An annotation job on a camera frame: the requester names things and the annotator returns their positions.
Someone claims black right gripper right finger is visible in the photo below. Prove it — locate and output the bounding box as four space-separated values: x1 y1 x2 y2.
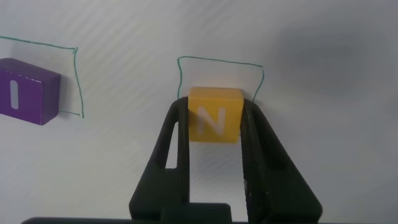
238 98 323 223

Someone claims yellow letter N block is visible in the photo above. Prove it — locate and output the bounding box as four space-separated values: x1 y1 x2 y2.
187 86 244 144

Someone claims purple letter I block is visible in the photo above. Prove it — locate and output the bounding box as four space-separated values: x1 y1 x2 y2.
0 57 62 126

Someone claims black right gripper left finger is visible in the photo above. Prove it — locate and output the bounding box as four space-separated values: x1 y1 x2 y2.
128 96 233 223

